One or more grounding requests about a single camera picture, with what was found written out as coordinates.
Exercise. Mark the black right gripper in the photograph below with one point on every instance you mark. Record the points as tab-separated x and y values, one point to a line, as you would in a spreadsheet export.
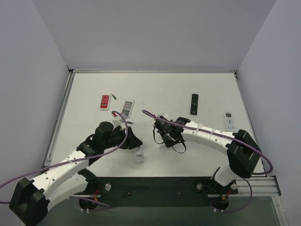
161	125

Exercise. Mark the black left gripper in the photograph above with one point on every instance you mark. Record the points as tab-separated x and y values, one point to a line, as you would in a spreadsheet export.
129	139

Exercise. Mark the white remote back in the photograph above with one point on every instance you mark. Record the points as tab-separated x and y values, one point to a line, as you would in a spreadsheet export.
139	155

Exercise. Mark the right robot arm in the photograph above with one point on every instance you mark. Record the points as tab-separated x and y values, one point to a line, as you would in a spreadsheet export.
239	147

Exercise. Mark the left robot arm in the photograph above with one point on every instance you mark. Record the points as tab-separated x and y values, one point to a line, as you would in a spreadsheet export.
32	199

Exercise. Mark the grey and white remote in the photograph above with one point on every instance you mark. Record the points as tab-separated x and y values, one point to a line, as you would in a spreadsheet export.
127	107

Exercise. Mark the black slim remote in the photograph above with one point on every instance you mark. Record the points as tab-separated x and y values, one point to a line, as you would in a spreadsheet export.
194	104

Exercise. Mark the red and white remote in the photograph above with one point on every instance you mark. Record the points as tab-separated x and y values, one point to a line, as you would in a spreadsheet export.
105	102

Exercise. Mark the white air conditioner remote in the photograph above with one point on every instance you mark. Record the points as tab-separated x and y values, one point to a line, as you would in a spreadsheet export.
229	122

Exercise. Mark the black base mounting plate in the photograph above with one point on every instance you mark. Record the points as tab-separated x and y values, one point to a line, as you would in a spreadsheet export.
157	191

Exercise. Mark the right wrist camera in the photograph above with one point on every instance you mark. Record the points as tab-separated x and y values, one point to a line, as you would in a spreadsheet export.
164	116

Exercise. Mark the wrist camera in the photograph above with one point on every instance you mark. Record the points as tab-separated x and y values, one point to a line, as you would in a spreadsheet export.
164	116
118	121

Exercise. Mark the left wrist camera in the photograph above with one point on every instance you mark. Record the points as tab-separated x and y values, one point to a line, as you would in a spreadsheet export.
118	121

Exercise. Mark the aluminium table edge rail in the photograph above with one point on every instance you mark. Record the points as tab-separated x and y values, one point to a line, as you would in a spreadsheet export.
59	120

